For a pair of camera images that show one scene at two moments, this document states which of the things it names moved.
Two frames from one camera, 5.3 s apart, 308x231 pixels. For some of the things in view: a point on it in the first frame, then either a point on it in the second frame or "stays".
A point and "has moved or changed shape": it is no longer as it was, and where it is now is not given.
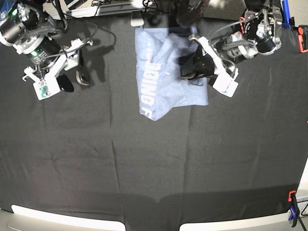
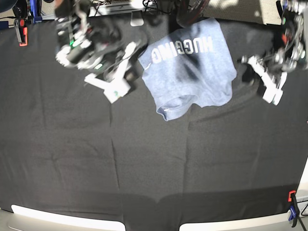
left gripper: (68, 57) -> (101, 48)
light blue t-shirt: (161, 86) has moved or changed shape
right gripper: (192, 62) -> (287, 56)
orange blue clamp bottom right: (294, 211) stays
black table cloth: (89, 150) stays
